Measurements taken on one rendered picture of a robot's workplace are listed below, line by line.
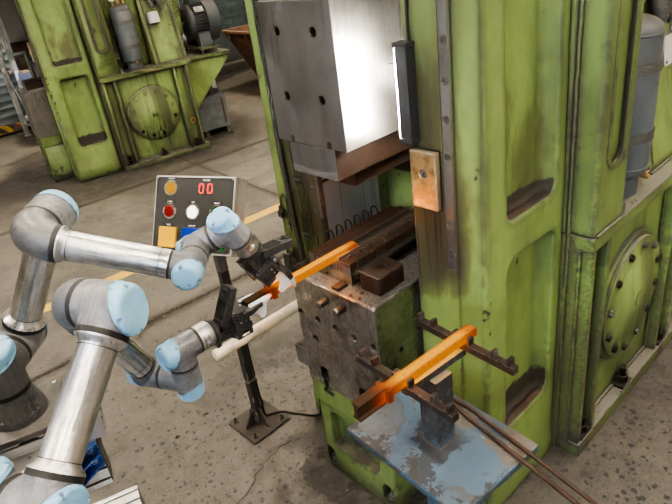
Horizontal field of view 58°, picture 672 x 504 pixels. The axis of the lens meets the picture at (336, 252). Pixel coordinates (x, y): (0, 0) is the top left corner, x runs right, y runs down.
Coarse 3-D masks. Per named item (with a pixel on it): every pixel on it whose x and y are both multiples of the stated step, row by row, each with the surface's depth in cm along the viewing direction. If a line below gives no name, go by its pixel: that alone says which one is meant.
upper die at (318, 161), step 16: (304, 144) 179; (368, 144) 180; (384, 144) 185; (400, 144) 190; (304, 160) 182; (320, 160) 177; (336, 160) 172; (352, 160) 177; (368, 160) 181; (320, 176) 180; (336, 176) 175
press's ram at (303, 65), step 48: (288, 0) 159; (336, 0) 150; (384, 0) 162; (288, 48) 167; (336, 48) 154; (384, 48) 167; (288, 96) 176; (336, 96) 161; (384, 96) 172; (336, 144) 169
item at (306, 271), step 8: (336, 248) 195; (344, 248) 194; (328, 256) 191; (336, 256) 192; (312, 264) 187; (320, 264) 188; (328, 264) 190; (296, 272) 184; (304, 272) 184; (312, 272) 186; (296, 280) 182; (264, 288) 177; (272, 288) 176; (248, 296) 174; (256, 296) 173; (272, 296) 177; (248, 304) 171
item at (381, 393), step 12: (468, 324) 153; (456, 336) 149; (468, 336) 150; (432, 348) 146; (444, 348) 146; (456, 348) 148; (420, 360) 143; (432, 360) 143; (408, 372) 140; (420, 372) 141; (384, 384) 136; (396, 384) 137; (360, 396) 133; (372, 396) 133; (384, 396) 136; (360, 408) 132; (372, 408) 134; (360, 420) 132
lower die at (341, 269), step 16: (400, 208) 220; (368, 224) 212; (400, 224) 208; (336, 240) 206; (352, 240) 201; (368, 240) 199; (400, 240) 203; (320, 256) 198; (352, 256) 192; (336, 272) 195; (352, 272) 190
